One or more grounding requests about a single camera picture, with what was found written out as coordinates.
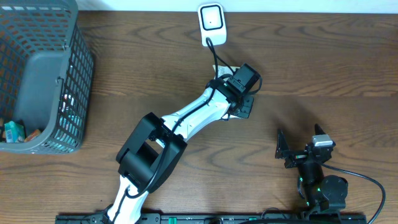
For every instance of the yellow white snack bag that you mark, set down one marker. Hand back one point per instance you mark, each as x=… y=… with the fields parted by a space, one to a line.
x=223 y=70

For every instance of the orange snack packet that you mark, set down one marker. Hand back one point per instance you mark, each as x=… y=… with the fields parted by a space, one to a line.
x=33 y=135

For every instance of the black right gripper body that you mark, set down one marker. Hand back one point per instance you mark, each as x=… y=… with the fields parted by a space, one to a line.
x=296 y=158

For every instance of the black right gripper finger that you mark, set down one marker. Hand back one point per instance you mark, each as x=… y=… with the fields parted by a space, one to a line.
x=282 y=148
x=318 y=130

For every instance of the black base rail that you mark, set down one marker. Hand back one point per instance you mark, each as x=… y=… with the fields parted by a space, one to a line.
x=156 y=218

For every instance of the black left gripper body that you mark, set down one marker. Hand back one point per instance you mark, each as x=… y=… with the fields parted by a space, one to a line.
x=248 y=112

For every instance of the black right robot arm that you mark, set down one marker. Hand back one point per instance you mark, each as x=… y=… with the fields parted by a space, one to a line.
x=325 y=195

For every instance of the grey plastic mesh basket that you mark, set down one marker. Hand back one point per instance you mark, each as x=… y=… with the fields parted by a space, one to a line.
x=46 y=75

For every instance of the white barcode scanner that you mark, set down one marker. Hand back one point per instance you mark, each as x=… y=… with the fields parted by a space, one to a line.
x=212 y=23

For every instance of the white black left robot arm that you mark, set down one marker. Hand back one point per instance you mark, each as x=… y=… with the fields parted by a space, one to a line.
x=151 y=152

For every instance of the green wipes pack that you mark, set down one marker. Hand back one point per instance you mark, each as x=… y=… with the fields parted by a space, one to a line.
x=14 y=132

